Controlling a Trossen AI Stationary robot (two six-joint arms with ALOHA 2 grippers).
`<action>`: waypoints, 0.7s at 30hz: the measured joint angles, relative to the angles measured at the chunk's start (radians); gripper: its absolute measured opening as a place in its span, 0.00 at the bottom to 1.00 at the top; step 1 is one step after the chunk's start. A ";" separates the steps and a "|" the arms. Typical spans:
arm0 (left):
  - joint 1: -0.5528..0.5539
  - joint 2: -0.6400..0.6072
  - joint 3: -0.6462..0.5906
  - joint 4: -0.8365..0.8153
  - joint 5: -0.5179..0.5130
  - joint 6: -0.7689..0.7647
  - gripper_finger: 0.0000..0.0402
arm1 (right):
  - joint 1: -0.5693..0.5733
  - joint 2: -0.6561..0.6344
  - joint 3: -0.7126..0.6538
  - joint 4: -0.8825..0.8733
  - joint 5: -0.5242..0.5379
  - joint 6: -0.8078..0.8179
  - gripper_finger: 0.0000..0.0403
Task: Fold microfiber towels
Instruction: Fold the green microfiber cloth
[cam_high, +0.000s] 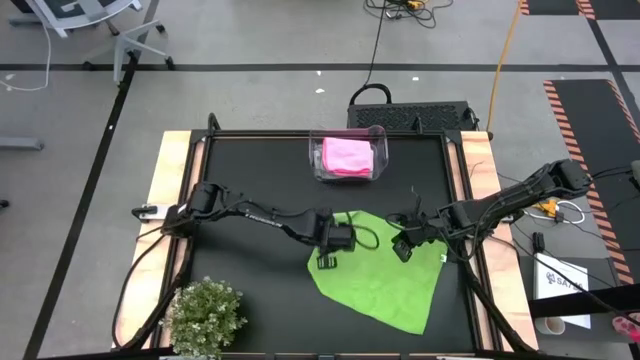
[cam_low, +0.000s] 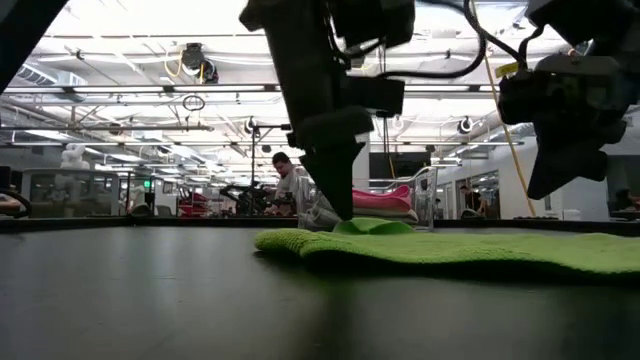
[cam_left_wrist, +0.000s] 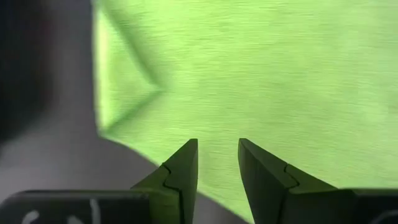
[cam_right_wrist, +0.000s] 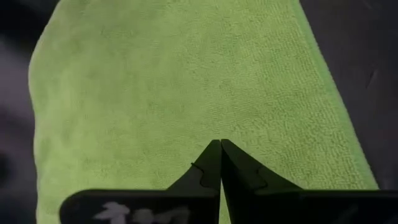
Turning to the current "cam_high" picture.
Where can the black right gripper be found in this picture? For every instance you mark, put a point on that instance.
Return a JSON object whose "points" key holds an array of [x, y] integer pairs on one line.
{"points": [[422, 230]]}

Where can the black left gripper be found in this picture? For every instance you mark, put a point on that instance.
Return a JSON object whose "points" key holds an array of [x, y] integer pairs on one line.
{"points": [[337, 232]]}

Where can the green microfiber towel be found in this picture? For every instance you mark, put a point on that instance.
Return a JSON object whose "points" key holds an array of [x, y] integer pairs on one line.
{"points": [[380, 290]]}

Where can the clear plastic bin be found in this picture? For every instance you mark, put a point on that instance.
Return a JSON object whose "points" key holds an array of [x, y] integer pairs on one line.
{"points": [[382, 150]]}

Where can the pink microfiber towel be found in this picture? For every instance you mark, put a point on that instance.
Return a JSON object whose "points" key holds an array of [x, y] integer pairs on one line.
{"points": [[347, 157]]}

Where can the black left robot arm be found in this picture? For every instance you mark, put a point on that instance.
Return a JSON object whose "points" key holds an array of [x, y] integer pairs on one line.
{"points": [[250, 217]]}

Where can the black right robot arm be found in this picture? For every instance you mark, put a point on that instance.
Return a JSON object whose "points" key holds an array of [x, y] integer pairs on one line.
{"points": [[510, 200]]}

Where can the black computer case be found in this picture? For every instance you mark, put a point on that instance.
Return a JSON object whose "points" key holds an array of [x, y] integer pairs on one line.
{"points": [[407, 117]]}

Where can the black adapter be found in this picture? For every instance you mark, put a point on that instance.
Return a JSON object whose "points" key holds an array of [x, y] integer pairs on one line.
{"points": [[538, 242]]}

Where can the small potted plant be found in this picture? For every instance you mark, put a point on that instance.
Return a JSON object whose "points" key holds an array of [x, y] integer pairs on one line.
{"points": [[202, 317]]}

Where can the yellow connector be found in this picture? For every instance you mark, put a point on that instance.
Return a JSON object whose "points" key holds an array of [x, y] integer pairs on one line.
{"points": [[547, 207]]}

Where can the tape roll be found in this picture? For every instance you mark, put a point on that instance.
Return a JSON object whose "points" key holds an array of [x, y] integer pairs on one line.
{"points": [[550, 326]]}

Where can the black metal beam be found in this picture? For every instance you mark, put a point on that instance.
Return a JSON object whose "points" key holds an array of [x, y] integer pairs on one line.
{"points": [[575, 301]]}

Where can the white power strip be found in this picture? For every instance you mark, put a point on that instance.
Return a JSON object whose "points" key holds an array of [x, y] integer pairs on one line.
{"points": [[146, 212]]}

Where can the dark desk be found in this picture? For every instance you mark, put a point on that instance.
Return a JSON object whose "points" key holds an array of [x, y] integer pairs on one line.
{"points": [[605, 270]]}

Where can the black mat orange-striped edges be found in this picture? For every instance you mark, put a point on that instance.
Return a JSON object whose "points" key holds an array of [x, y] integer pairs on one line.
{"points": [[590, 130], [552, 6]]}

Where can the pink patterned object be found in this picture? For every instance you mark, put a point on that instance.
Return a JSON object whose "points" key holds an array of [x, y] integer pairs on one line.
{"points": [[627, 327]]}

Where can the grey office chair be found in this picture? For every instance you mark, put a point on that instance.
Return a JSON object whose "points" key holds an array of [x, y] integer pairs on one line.
{"points": [[120, 42]]}

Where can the grey metal bar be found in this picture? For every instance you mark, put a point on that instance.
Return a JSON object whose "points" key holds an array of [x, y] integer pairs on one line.
{"points": [[20, 144]]}

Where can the black aluminium table frame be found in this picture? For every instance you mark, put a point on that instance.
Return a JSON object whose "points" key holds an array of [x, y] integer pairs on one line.
{"points": [[470, 300]]}

